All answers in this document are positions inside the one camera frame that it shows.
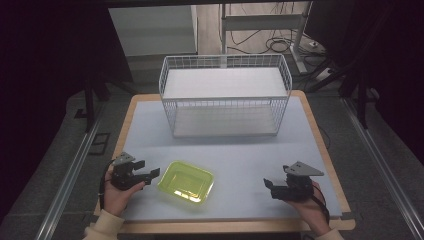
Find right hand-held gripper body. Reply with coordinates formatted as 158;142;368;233
270;161;325;202

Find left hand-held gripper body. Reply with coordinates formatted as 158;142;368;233
110;151;147;192

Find yellow-green plastic tray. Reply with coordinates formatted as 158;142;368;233
156;160;215;205

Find person's left hand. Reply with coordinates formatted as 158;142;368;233
103;170;147;218

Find person's right hand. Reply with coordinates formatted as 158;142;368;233
285;180;332;237

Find grey-blue table mat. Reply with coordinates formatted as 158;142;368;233
121;96;343;223

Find dark metal stand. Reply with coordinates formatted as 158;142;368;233
73;75;112;134
305;56;372;130

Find white power strip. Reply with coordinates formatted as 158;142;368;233
313;67;335;83

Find dark curtain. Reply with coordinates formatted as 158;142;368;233
304;0;424;164
0;0;134;221

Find white cabinet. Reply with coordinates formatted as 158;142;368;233
107;4;199;57

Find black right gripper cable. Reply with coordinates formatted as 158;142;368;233
310;184;331;225

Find metal floor rail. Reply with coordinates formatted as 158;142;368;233
34;111;105;240
339;96;424;240

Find white wire basket rack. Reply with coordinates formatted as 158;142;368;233
158;53;294;139

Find black floor cables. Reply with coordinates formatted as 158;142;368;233
229;29;329;68

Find white metal desk frame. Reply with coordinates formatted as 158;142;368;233
219;1;315;75

